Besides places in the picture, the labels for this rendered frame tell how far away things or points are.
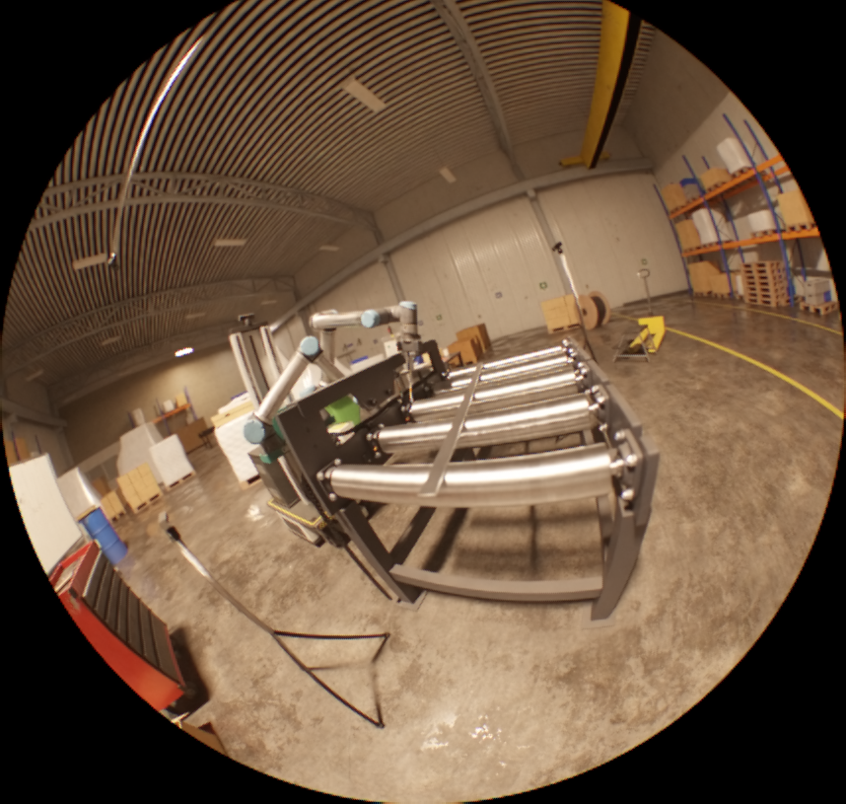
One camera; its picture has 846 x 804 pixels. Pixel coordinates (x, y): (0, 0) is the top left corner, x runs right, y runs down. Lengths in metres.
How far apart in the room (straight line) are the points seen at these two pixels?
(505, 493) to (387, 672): 1.09
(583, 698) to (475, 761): 0.43
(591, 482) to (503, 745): 1.06
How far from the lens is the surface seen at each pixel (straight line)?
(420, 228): 11.92
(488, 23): 8.66
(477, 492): 0.56
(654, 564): 1.46
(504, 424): 0.79
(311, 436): 0.90
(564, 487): 0.53
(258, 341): 2.09
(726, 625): 1.47
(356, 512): 1.01
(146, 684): 1.98
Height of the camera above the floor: 1.23
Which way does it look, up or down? 10 degrees down
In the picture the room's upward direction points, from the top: 20 degrees counter-clockwise
